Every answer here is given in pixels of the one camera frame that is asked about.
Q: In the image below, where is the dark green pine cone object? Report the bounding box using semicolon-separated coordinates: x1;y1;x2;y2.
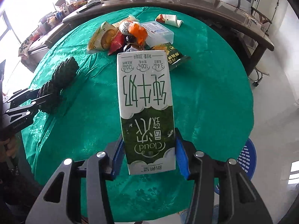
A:
38;57;79;114

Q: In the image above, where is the white green milk carton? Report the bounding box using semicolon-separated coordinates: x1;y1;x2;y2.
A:
117;50;176;175

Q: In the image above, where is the red snack wrapper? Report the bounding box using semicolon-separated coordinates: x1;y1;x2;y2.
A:
108;31;125;56

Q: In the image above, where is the white dotted wrapper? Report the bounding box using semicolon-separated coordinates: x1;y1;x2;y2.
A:
119;21;133;35

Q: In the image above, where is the orange plastic wrapper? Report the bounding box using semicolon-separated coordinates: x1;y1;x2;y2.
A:
128;22;147;46

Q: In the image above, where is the dark green yellow snack bag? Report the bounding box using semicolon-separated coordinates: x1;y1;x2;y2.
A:
153;43;191;71

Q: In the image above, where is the white red carton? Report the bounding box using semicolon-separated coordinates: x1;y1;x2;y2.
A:
155;14;183;28

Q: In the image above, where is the black clear plastic wrapper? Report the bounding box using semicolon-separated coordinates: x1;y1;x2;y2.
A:
123;35;145;52

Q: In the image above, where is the left hand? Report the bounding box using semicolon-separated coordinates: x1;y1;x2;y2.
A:
0;136;19;162

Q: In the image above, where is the blue plastic waste basket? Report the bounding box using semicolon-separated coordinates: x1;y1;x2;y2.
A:
214;137;257;195

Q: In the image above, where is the green satin tablecloth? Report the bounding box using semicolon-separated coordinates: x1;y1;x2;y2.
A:
21;6;255;223

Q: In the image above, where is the small rolling stool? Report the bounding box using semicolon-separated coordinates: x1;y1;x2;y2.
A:
248;67;270;88

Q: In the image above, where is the clear plastic lidded box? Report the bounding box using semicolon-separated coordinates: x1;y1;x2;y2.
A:
140;21;174;48

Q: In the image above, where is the long dark wooden table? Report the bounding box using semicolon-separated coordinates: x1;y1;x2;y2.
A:
28;0;274;73

